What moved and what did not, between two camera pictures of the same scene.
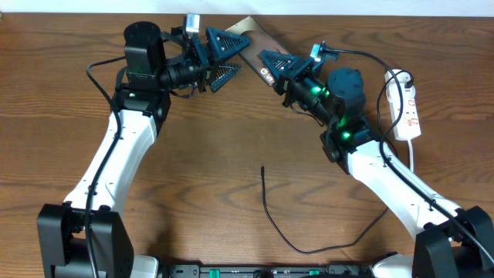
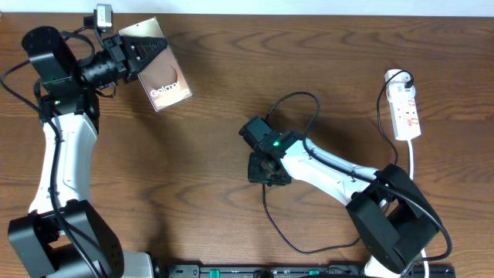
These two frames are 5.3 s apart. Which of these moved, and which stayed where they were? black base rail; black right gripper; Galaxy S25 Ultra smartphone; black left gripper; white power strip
Moved: Galaxy S25 Ultra smartphone; black right gripper; black left gripper
Stayed: white power strip; black base rail
